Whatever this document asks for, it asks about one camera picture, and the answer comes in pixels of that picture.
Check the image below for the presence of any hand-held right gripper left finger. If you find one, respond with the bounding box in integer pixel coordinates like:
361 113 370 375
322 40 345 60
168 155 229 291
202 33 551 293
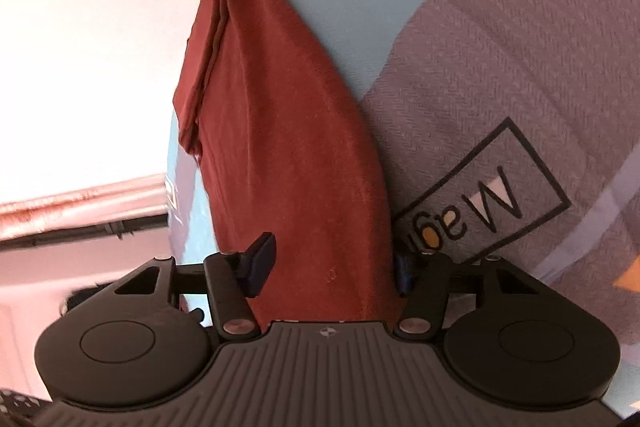
112 233 277 341

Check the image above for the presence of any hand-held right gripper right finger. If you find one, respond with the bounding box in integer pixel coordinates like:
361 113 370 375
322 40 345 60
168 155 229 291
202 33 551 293
393 251 533 339

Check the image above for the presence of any dark red long-sleeve sweater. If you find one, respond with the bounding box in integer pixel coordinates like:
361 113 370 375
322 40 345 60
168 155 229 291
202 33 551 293
172 0 416 324

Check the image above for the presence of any dark bar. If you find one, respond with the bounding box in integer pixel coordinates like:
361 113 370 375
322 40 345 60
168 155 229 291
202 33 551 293
0 214 168 254

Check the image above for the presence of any blue grey patterned bed sheet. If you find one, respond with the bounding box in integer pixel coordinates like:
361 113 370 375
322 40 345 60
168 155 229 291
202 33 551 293
162 0 640 427

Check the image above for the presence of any black dotted cloth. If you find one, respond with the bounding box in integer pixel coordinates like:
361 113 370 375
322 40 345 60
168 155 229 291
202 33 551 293
0 387 51 427

